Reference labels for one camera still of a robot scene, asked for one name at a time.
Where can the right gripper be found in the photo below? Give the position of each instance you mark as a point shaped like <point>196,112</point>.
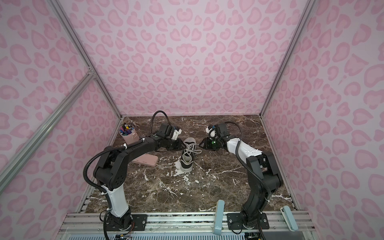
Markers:
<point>207,144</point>

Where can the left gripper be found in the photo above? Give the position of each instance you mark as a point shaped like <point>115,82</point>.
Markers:
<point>179,146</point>

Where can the white shoelace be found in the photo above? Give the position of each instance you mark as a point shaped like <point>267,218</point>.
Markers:
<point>191,150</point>

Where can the black white sneaker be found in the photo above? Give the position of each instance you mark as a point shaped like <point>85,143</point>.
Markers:
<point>187,162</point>

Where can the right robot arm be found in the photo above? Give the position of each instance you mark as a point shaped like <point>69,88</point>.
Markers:
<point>264,176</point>

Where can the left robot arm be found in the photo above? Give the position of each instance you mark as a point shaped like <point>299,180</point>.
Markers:
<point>111,172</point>

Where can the pink rectangular case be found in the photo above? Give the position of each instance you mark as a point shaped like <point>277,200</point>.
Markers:
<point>147,160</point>

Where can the pink pen cup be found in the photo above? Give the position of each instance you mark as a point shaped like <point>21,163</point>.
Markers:
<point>134,137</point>

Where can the pens in cup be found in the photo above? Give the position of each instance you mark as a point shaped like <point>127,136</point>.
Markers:
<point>126,130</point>

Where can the light blue clamp centre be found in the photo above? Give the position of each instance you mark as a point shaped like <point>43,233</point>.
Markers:
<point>218,219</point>

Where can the light blue clamp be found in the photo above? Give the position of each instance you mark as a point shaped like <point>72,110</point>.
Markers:
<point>289,218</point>
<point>218,219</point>

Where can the light blue clamp right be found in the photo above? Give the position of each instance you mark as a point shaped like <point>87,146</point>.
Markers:
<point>289,218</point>

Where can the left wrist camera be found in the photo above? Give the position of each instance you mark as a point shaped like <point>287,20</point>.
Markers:
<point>169,132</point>

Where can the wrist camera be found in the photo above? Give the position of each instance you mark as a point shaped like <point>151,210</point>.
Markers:
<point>169,132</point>
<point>218,131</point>

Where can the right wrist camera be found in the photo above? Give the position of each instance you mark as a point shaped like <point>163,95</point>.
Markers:
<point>218,131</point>

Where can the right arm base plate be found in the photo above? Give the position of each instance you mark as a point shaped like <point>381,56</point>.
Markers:
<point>238,221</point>

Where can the aluminium rail base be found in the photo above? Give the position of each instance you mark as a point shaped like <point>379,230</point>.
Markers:
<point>186,226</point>

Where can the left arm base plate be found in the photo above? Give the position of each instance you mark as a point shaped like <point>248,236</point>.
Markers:
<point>135,222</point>

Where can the diagonal aluminium frame bar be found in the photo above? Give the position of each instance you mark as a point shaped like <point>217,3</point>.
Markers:
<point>19,160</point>

